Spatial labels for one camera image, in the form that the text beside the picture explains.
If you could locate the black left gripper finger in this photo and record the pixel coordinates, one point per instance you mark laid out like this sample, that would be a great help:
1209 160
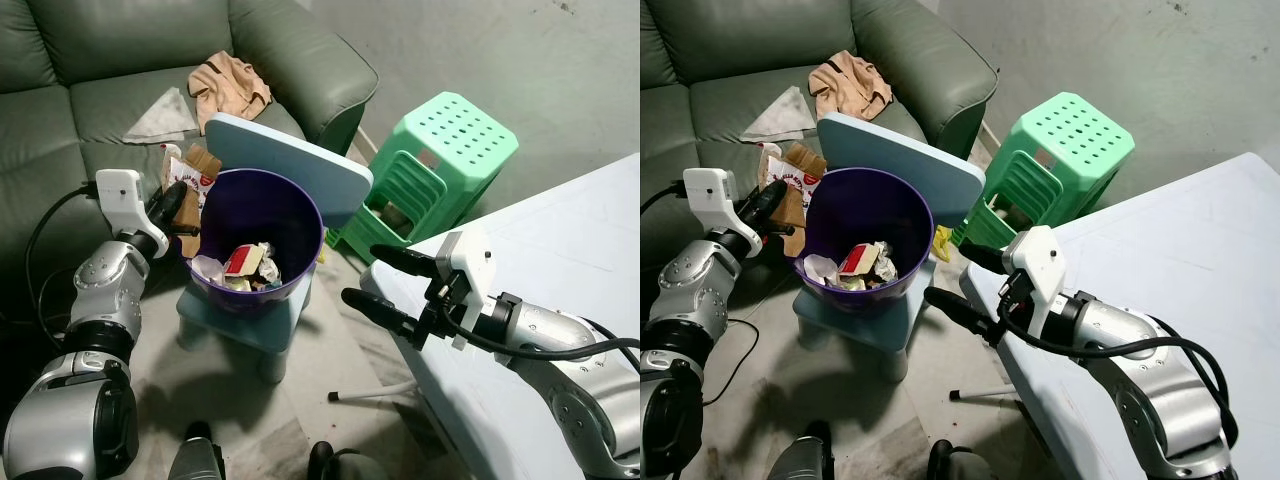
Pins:
772 198
185 230
785 230
170 200

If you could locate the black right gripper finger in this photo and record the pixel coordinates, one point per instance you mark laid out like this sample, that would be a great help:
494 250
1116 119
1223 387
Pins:
960 312
385 315
985 257
405 262

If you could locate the brown and white snack bag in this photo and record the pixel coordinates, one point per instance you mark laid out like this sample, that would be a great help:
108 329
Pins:
795 170
195 172

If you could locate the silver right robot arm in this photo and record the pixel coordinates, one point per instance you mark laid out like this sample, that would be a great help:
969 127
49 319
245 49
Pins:
560 350
1140 350

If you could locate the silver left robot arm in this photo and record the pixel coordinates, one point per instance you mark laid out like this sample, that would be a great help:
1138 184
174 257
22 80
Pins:
695 290
105 295

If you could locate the purple plastic rubbish bin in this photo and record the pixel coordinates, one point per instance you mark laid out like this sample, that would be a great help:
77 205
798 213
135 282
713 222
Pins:
262 205
875 205

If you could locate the yellow wrapper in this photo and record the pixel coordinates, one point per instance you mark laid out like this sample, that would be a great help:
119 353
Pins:
322 252
943 243

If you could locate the white crumpled paper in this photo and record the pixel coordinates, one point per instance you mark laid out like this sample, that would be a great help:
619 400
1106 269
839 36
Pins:
820 270
207 270

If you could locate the red and white package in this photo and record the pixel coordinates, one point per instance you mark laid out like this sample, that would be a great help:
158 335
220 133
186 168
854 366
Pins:
242 262
858 262

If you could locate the white table leg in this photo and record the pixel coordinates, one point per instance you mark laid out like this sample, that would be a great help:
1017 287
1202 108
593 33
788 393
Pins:
980 393
375 391

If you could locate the grey triangular cloth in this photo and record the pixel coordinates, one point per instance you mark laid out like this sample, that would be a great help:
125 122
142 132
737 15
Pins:
785 120
165 122

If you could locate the light blue child chair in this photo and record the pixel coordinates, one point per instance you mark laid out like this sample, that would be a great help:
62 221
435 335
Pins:
925 165
310 165

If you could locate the beige crumpled garment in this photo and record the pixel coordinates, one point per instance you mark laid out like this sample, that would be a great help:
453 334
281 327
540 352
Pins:
232 88
850 85

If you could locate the white table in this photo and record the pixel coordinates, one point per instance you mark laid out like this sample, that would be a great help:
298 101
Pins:
560 250
1180 260

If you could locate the green plastic stool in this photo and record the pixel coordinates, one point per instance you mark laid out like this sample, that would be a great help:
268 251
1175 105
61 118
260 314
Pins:
455 135
1075 135

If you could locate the robot right leg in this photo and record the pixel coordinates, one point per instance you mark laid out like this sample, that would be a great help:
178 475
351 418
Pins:
345 462
960 462

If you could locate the grey-green leather sofa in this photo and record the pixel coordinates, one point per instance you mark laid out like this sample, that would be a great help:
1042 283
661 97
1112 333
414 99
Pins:
120 50
740 50

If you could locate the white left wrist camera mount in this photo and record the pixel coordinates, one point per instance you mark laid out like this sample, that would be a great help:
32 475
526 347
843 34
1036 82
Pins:
122 205
712 205

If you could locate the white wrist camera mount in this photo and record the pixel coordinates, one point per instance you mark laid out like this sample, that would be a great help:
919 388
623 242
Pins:
122 205
1040 262
712 205
468 265

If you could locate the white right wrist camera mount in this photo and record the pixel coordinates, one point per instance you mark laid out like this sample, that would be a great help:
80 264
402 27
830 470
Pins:
468 265
1040 262

